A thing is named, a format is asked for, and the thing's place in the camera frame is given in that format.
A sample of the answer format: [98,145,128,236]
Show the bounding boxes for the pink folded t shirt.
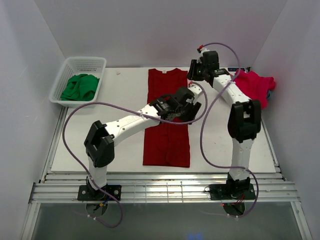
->
[234,69,276,109]

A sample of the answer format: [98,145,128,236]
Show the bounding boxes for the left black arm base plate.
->
[77,184,122,201]

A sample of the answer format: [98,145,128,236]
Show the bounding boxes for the white plastic basket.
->
[49,56,107,108]

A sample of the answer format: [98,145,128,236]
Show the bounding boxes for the purple cable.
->
[196,42,260,219]
[61,81,210,228]

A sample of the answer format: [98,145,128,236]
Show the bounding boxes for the grey blue folded t shirt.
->
[266,90,273,101]

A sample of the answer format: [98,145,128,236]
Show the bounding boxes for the green t shirt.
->
[60,73,100,102]

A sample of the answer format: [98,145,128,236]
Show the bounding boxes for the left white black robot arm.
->
[79,84,203,201]

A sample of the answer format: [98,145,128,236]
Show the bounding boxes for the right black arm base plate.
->
[205,183,256,200]

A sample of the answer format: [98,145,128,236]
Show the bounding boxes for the aluminium frame rails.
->
[21,108,312,240]

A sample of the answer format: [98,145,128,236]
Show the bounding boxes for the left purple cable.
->
[61,81,210,228]

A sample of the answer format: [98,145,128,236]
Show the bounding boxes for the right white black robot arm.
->
[187,46,261,200]

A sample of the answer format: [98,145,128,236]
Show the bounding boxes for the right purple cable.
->
[196,42,260,219]

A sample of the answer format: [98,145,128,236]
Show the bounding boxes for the dark red t shirt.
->
[143,68,191,168]

